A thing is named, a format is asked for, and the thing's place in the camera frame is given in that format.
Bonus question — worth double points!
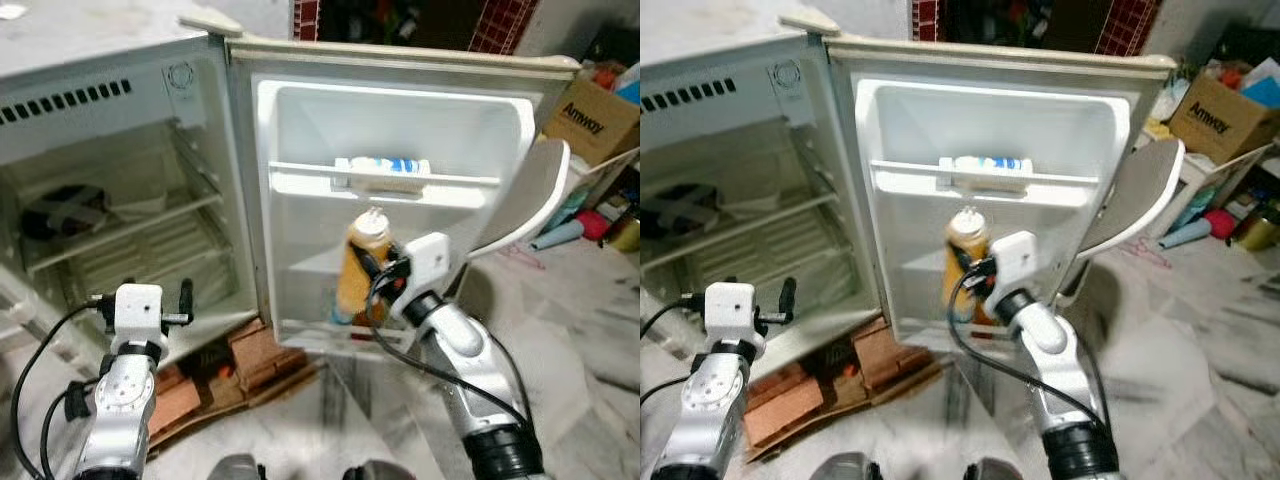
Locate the orange juice bottle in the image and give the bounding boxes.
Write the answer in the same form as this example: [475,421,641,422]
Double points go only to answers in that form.
[334,209,393,327]
[940,205,992,323]

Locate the white fridge door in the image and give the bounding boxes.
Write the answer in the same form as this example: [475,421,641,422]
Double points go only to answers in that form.
[180,14,582,357]
[780,12,1180,353]

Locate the white mini fridge body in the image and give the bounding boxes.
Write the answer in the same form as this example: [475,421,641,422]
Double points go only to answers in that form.
[0,32,269,373]
[640,28,873,377]

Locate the red brick stack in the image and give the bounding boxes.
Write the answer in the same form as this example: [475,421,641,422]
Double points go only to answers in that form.
[148,320,316,453]
[743,320,943,456]

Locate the white blue bottle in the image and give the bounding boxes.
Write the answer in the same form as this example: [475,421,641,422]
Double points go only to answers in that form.
[938,155,1032,193]
[334,156,432,193]

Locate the black taped object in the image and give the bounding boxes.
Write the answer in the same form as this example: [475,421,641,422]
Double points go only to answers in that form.
[648,184,723,238]
[20,184,111,242]

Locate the white plastic chair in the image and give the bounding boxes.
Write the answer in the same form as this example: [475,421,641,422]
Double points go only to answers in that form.
[468,138,572,263]
[1072,137,1187,263]

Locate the grey left robot leg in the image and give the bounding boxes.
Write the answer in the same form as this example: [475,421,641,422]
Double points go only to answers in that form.
[808,451,868,480]
[214,454,264,480]

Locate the grey robot leg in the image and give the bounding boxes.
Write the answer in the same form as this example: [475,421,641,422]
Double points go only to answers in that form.
[214,454,264,480]
[342,459,403,480]
[808,451,868,480]
[963,457,1023,480]

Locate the golden tin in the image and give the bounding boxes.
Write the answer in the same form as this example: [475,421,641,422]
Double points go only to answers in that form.
[604,214,641,253]
[1229,204,1280,252]

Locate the blue cone-shaped object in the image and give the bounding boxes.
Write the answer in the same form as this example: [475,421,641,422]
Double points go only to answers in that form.
[1158,219,1212,251]
[529,223,583,252]

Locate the grey right robot leg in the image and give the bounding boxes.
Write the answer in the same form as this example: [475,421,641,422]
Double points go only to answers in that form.
[342,459,403,480]
[963,457,1023,480]

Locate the red round object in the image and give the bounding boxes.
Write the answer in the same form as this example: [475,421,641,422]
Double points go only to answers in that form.
[1202,207,1240,240]
[574,209,612,242]

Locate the brown Amway cardboard box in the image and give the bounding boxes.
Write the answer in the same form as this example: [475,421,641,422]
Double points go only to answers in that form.
[1167,66,1280,167]
[540,72,641,168]

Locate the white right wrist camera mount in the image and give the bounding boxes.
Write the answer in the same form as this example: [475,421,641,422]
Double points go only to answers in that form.
[398,232,452,307]
[985,231,1041,302]

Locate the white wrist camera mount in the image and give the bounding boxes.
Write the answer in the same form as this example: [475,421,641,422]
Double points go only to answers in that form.
[985,231,1041,302]
[398,232,452,307]
[702,282,759,349]
[111,284,167,353]

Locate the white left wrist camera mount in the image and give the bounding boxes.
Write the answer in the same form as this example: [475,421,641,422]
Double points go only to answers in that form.
[111,284,167,353]
[702,282,759,349]

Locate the white wire fridge shelf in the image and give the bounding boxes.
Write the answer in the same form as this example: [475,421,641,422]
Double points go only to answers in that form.
[20,188,227,278]
[640,186,839,273]

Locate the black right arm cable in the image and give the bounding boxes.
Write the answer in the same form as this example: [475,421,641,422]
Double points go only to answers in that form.
[366,262,534,429]
[946,266,1113,433]

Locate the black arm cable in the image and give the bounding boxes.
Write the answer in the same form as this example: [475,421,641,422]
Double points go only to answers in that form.
[946,266,1113,433]
[366,262,534,429]
[9,293,113,480]
[640,293,703,341]

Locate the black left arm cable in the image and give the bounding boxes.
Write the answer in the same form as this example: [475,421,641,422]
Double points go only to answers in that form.
[9,293,113,480]
[640,293,703,341]

